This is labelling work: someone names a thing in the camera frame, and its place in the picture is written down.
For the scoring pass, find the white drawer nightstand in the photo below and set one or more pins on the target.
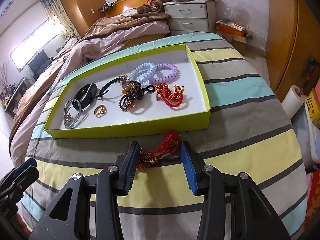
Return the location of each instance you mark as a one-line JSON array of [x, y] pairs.
[[191, 17]]

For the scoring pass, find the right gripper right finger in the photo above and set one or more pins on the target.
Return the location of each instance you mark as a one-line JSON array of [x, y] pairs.
[[193, 165]]

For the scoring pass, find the pink duvet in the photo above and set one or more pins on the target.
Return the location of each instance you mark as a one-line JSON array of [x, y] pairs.
[[19, 145]]

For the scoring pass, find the brown teddy bear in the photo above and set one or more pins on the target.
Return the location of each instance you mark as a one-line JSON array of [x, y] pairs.
[[152, 6]]

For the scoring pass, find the green rimmed white tray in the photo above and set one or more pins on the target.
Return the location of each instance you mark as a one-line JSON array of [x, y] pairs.
[[151, 92]]

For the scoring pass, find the black chair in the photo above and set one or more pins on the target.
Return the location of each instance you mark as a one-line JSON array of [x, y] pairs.
[[39, 64]]

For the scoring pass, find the striped table cloth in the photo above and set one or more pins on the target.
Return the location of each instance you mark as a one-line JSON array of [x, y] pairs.
[[248, 132]]

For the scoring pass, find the black fitness band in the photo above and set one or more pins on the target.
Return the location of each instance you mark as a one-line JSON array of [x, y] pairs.
[[86, 95]]

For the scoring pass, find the brown blanket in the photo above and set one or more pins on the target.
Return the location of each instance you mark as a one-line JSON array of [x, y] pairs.
[[125, 21]]

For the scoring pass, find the floral curtain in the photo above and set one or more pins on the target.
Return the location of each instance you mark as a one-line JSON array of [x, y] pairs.
[[57, 14]]

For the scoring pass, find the orange book stack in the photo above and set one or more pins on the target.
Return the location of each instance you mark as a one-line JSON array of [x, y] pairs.
[[232, 31]]

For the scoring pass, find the wooden bed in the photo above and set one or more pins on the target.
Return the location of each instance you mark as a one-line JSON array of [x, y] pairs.
[[78, 13]]

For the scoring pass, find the wooden wardrobe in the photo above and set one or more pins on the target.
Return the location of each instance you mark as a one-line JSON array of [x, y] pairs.
[[292, 41]]

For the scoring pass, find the yellow printed box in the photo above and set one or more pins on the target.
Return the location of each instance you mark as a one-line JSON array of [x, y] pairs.
[[312, 103]]

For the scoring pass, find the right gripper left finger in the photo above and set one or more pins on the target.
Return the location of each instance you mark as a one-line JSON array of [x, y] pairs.
[[127, 164]]

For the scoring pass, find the white paper roll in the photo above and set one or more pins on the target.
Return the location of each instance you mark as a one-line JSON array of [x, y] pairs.
[[292, 101]]

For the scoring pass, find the wooden side shelf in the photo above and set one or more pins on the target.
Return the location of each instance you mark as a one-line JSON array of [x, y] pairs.
[[12, 99]]

